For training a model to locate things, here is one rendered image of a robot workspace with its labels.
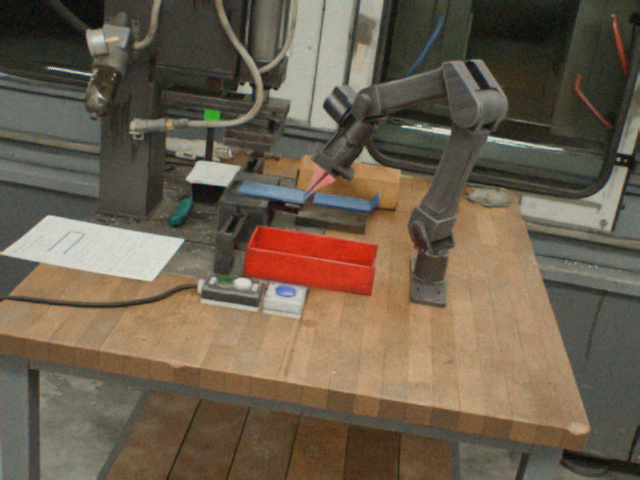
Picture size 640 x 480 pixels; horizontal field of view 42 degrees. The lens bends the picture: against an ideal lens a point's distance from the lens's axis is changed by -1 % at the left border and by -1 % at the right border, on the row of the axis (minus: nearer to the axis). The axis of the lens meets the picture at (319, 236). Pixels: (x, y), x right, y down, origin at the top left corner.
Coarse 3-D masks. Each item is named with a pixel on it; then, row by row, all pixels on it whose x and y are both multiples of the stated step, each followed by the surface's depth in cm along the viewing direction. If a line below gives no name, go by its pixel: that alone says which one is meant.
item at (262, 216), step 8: (224, 208) 176; (232, 208) 176; (224, 216) 177; (256, 216) 176; (264, 216) 176; (272, 216) 190; (216, 224) 178; (248, 224) 177; (256, 224) 176; (264, 224) 177; (216, 232) 178; (248, 232) 177; (240, 240) 178; (248, 240) 178
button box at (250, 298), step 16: (176, 288) 153; (192, 288) 154; (208, 288) 150; (224, 288) 151; (240, 288) 151; (256, 288) 153; (64, 304) 144; (80, 304) 144; (96, 304) 144; (112, 304) 145; (128, 304) 146; (224, 304) 151; (240, 304) 151; (256, 304) 150
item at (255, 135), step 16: (176, 96) 174; (192, 96) 174; (208, 96) 179; (224, 96) 177; (240, 96) 180; (256, 96) 175; (224, 112) 174; (240, 112) 174; (272, 112) 173; (288, 112) 179; (224, 128) 169; (240, 128) 170; (256, 128) 172; (272, 128) 173; (224, 144) 170; (240, 144) 170; (256, 144) 169; (272, 144) 169
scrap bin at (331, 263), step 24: (264, 240) 173; (288, 240) 172; (312, 240) 172; (336, 240) 171; (264, 264) 162; (288, 264) 161; (312, 264) 161; (336, 264) 160; (360, 264) 172; (336, 288) 162; (360, 288) 162
